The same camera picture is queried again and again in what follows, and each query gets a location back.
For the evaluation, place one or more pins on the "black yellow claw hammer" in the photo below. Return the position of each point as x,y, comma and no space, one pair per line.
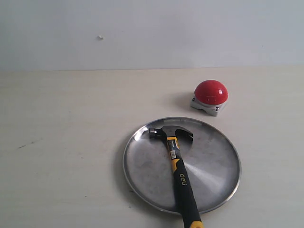
183,192

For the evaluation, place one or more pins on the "red dome push button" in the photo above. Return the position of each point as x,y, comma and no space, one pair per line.
210,96

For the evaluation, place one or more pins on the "round steel plate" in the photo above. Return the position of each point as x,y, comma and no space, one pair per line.
211,160

